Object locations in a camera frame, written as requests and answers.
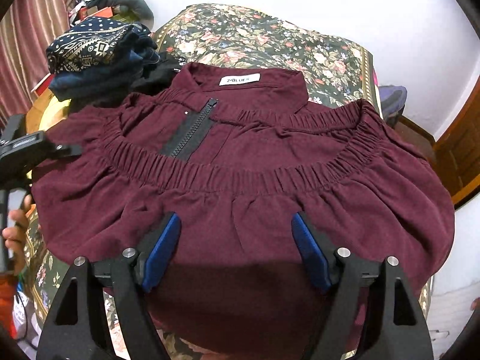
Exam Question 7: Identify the maroon button shirt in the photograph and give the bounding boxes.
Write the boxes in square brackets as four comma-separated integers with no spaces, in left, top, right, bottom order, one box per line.
[30,62,457,357]

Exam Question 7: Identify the dark blue folded clothes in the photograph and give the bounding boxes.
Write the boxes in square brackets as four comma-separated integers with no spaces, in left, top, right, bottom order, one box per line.
[49,35,160,101]

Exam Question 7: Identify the person left hand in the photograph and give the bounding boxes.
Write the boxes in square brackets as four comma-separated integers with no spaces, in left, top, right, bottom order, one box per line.
[1,195,32,275]

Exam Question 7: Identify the red box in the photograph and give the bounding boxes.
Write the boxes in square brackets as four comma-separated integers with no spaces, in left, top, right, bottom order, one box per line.
[31,73,54,98]

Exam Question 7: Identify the patterned navy folded cloth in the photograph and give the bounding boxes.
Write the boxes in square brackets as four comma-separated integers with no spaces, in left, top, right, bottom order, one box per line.
[46,16,156,74]

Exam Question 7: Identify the striped pink curtain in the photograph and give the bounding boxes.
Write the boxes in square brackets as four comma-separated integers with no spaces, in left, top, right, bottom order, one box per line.
[1,0,74,126]

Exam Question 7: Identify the orange box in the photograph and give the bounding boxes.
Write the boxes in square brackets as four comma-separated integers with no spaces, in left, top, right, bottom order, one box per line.
[79,7,114,21]

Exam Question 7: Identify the brown wooden door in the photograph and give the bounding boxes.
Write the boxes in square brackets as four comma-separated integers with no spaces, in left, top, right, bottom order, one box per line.
[433,80,480,209]

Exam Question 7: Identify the grey purple backpack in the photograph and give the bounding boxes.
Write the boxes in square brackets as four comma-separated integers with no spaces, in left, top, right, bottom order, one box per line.
[378,85,408,128]

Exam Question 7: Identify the grey cloth pile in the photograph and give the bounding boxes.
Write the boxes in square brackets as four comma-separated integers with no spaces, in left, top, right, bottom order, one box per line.
[107,0,155,30]

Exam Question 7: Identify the floral bed cover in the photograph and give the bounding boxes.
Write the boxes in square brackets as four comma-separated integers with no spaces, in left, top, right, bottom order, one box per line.
[22,2,435,360]

